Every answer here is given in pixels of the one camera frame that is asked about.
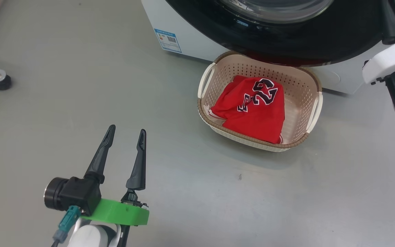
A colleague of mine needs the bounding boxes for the teal-plug left camera cable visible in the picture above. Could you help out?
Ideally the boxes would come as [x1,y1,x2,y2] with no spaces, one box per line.
[51,205,81,247]

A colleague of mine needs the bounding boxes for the black-rimmed glass washer door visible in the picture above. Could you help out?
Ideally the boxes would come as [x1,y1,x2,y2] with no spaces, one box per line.
[165,0,385,68]

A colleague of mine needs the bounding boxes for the cream perforated laundry basket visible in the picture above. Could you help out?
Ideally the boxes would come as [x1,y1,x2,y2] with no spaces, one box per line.
[197,51,323,153]

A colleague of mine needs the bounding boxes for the red basketball jersey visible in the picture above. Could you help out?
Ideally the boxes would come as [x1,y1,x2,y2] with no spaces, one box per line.
[209,75,286,144]

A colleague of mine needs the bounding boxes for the white front-load washing machine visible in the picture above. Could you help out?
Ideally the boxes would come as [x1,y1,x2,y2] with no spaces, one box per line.
[141,0,385,95]

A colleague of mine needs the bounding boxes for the blue energy label sticker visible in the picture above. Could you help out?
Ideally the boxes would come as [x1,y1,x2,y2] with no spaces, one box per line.
[154,28,182,54]

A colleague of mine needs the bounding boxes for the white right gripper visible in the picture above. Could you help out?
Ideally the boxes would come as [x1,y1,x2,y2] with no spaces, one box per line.
[362,0,395,84]

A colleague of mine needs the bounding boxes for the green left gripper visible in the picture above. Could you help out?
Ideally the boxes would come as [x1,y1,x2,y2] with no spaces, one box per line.
[81,125,149,226]

